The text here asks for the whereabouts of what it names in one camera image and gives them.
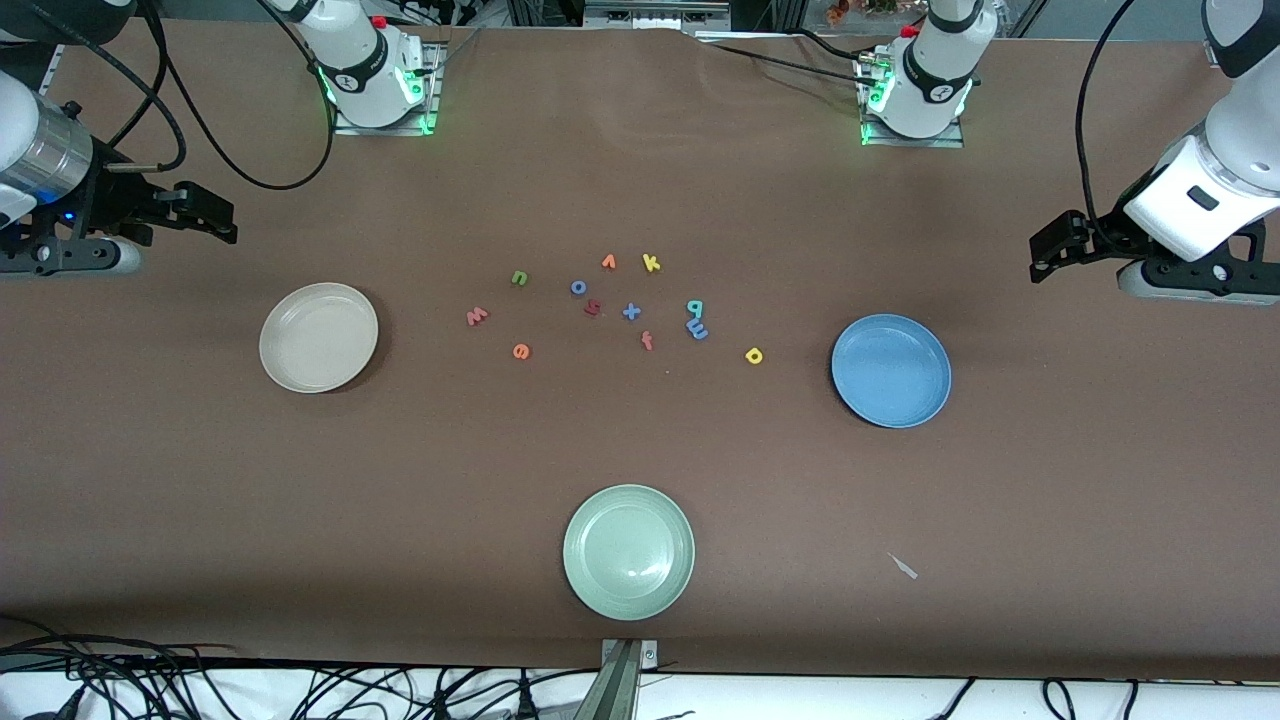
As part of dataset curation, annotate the brown paper table cover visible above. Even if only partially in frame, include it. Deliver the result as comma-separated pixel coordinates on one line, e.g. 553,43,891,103
0,18,1280,683

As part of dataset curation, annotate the black cable on table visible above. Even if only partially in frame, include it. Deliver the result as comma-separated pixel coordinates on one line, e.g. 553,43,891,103
690,30,881,87

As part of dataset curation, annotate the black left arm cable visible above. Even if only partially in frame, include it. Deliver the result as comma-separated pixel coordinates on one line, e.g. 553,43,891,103
1075,0,1141,251

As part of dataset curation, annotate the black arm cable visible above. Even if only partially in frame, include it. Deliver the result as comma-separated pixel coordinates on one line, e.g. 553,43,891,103
1075,0,1141,251
30,0,337,191

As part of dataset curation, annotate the black hanging cable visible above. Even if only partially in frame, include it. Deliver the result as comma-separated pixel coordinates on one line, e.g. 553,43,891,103
1040,678,1141,720
925,678,976,720

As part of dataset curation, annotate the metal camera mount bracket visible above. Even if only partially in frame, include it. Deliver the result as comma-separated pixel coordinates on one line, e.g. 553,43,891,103
575,638,661,720

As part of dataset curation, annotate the black cable tangle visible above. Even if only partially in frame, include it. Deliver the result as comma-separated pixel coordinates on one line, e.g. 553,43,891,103
0,615,601,720

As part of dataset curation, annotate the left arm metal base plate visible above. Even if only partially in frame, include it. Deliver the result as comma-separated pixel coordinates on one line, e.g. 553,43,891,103
858,50,966,149

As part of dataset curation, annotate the green round plate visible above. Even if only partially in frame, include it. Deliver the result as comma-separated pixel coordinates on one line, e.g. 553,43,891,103
562,484,696,622

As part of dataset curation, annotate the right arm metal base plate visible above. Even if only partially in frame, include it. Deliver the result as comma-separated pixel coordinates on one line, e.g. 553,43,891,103
333,40,441,137

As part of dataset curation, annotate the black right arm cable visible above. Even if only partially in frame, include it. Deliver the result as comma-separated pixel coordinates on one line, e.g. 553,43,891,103
30,0,337,191

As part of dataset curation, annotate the blue round plate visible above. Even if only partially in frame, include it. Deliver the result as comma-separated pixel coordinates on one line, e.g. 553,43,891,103
831,314,953,429

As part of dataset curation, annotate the beige round plate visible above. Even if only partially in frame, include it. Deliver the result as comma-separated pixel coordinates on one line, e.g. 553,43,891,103
259,282,380,394

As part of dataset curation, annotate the aluminium frame behind table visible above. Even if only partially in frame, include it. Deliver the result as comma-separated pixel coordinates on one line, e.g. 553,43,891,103
505,0,801,31

